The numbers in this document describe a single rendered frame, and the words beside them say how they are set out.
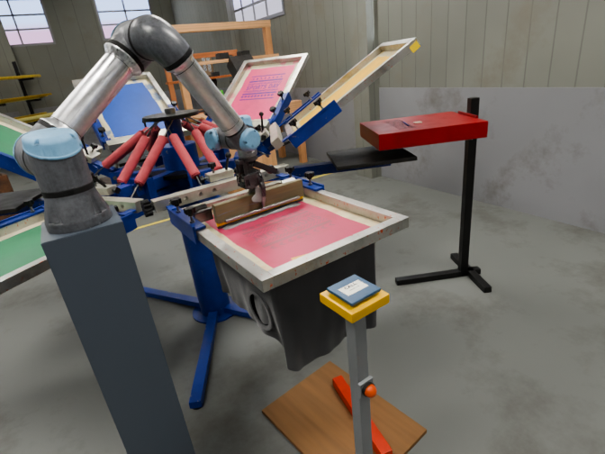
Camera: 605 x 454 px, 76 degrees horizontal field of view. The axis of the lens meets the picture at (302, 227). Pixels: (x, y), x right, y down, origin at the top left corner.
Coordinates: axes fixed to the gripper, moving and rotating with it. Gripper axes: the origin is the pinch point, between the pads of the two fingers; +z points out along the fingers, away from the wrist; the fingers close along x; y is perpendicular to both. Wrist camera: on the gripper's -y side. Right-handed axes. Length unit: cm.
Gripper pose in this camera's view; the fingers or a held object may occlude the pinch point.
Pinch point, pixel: (261, 203)
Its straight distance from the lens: 161.3
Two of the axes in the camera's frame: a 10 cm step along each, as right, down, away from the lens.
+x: 5.7, 2.7, -7.7
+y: -8.1, 3.3, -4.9
